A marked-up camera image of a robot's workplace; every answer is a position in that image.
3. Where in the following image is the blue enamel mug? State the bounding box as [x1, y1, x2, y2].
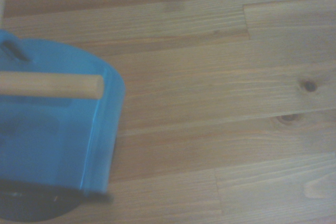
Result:
[0, 28, 127, 202]

